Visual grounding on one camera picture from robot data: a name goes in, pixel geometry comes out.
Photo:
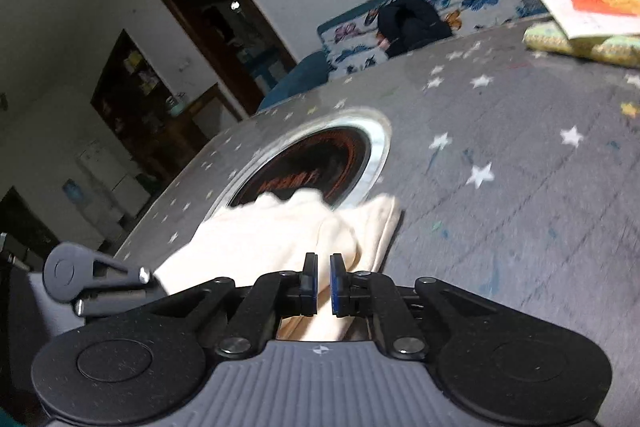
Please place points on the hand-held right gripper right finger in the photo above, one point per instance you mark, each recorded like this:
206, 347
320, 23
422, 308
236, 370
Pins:
336, 287

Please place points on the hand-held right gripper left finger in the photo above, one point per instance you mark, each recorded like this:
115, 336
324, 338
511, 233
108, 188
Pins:
311, 281

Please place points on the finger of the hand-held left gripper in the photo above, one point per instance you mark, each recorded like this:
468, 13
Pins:
120, 269

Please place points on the cream long-sleeve shirt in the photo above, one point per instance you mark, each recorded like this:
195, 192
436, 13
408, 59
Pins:
260, 232

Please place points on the white refrigerator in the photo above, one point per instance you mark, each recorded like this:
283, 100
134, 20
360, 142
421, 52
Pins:
100, 162

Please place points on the round built-in cooktop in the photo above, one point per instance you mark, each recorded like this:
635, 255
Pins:
310, 157

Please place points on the dark wooden bookcase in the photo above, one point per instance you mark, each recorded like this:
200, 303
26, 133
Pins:
130, 107

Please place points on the dark wooden side table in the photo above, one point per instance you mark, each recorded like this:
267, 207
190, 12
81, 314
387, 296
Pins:
205, 107

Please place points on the blue sofa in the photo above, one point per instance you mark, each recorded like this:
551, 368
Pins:
300, 77

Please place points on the grey star-print tablecloth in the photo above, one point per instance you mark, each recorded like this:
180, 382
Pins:
500, 132

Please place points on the black backpack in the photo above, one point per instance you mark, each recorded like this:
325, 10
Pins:
410, 22

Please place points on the yellow-green floral cushion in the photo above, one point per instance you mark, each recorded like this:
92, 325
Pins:
550, 39

